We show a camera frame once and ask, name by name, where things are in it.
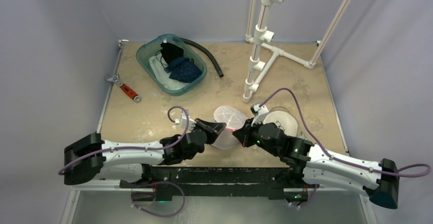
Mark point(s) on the white cloth in basin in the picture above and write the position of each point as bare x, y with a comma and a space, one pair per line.
157, 64

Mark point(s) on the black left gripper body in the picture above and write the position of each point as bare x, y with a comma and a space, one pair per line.
211, 137

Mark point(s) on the black bra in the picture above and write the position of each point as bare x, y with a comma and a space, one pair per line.
175, 63

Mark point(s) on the red-handled adjustable wrench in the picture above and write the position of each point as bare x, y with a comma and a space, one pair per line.
115, 79

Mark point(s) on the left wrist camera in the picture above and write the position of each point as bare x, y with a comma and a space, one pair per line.
185, 122

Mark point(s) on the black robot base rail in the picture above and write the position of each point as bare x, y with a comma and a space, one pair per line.
273, 183

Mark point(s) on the pink-trimmed white laundry bag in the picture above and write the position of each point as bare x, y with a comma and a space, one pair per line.
234, 120

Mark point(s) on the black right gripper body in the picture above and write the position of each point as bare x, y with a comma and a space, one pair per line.
250, 133

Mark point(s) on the white PVC pipe rack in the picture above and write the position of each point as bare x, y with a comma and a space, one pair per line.
263, 54

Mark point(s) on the teal plastic basin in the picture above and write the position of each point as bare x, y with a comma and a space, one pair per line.
148, 50

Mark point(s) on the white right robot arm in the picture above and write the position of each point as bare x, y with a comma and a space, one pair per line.
310, 165

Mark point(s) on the small metal clip tool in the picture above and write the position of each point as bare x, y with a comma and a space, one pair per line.
303, 136

